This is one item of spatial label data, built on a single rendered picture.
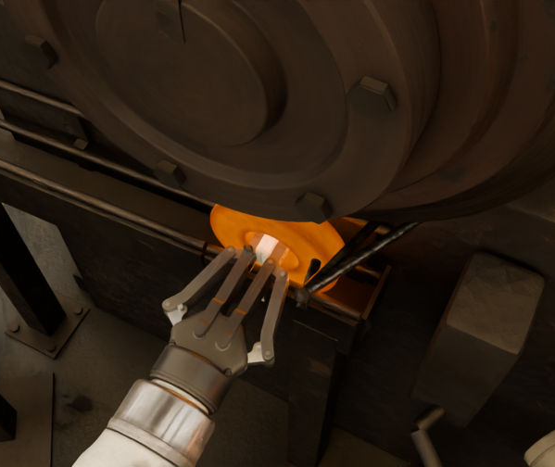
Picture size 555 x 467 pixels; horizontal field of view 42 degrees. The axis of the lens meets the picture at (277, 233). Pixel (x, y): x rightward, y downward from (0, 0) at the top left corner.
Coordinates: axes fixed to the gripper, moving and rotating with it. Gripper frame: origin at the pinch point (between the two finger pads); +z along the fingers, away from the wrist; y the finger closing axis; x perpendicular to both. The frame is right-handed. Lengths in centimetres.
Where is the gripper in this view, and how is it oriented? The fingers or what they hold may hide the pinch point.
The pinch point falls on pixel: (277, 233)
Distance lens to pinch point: 78.0
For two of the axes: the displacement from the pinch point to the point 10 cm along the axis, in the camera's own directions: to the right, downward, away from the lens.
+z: 4.6, -7.8, 4.2
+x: -0.2, -4.9, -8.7
